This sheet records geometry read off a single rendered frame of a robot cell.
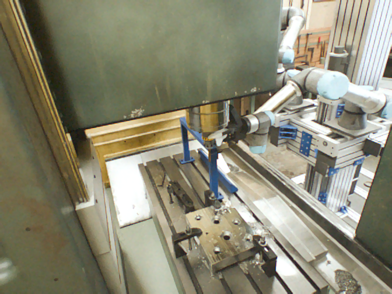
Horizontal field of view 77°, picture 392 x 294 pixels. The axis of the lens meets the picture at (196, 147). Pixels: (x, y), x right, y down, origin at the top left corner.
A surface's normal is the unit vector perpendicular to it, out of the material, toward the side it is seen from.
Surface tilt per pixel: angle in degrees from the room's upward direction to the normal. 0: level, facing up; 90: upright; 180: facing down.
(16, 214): 90
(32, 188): 90
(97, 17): 90
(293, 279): 0
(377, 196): 90
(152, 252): 0
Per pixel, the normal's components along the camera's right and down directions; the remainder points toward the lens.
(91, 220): 0.37, 0.43
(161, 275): -0.07, -0.87
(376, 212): -0.92, 0.24
